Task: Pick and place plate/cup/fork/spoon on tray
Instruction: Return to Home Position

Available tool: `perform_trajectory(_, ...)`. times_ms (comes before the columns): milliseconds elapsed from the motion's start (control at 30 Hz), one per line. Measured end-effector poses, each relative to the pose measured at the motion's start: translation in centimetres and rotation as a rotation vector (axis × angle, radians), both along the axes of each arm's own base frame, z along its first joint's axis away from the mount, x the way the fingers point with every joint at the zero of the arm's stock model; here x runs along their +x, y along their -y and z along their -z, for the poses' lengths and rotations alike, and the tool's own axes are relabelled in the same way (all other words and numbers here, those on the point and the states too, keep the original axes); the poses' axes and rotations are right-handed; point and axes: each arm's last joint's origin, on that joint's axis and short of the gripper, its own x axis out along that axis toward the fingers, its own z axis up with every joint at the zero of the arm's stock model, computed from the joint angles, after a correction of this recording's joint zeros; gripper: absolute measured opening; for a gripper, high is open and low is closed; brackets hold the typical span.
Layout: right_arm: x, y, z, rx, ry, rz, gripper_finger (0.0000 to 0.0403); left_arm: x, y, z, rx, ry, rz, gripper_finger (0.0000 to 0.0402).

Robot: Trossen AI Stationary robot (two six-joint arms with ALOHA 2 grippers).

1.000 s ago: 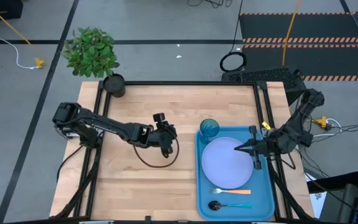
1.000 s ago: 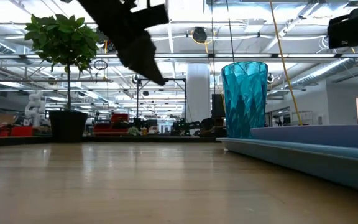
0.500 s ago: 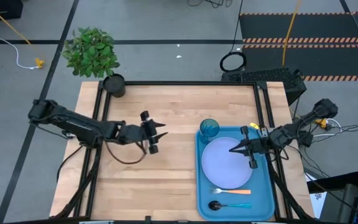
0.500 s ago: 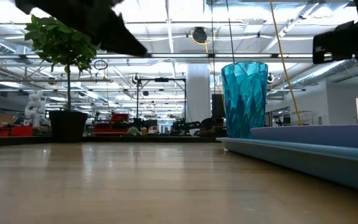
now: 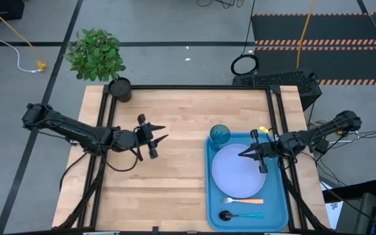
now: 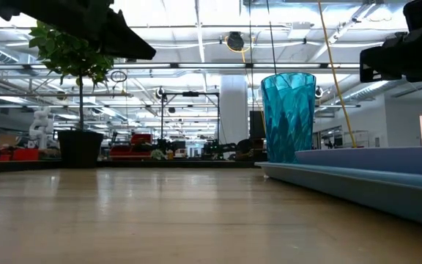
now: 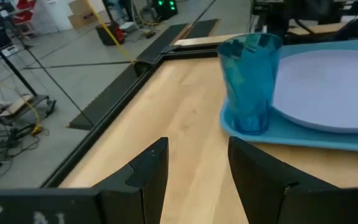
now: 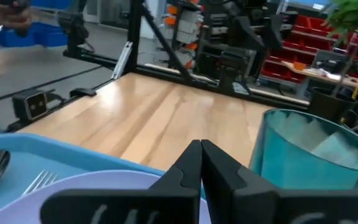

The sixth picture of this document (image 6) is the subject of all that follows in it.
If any yellow hanging cable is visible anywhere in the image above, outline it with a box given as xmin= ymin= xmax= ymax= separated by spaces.
xmin=316 ymin=0 xmax=358 ymax=149

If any black plant pot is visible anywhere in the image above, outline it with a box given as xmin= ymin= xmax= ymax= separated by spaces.
xmin=56 ymin=129 xmax=105 ymax=169

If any blue plastic tray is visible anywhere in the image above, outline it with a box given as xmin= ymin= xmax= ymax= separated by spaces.
xmin=255 ymin=161 xmax=422 ymax=231

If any black camera stand frame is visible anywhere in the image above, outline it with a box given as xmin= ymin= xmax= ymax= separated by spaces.
xmin=159 ymin=91 xmax=221 ymax=151

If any red toolbox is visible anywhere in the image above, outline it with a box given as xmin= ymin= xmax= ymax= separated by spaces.
xmin=108 ymin=133 xmax=154 ymax=161

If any black monitor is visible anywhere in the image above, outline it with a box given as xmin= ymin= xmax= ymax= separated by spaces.
xmin=249 ymin=109 xmax=267 ymax=139

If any red storage bin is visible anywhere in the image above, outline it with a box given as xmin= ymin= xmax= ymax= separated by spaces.
xmin=0 ymin=137 xmax=40 ymax=162

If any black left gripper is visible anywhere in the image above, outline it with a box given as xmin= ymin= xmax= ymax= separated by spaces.
xmin=0 ymin=0 xmax=157 ymax=61

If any black ceiling cable reel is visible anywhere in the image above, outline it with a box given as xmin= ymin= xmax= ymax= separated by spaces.
xmin=225 ymin=32 xmax=245 ymax=52

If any black hanging cable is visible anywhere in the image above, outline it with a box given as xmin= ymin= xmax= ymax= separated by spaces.
xmin=265 ymin=0 xmax=278 ymax=76

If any lavender plastic plate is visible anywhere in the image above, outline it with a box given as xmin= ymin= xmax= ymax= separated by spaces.
xmin=294 ymin=145 xmax=422 ymax=177

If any teal faceted plastic cup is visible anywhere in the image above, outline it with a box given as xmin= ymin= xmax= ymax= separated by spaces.
xmin=260 ymin=72 xmax=317 ymax=164

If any green leafy plant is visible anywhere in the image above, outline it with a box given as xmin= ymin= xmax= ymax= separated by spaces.
xmin=28 ymin=20 xmax=115 ymax=131

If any white round pillar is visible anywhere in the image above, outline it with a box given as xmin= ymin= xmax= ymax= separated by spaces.
xmin=220 ymin=75 xmax=249 ymax=146

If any black aluminium table frame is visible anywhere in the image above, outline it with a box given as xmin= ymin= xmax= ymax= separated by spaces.
xmin=0 ymin=159 xmax=267 ymax=174

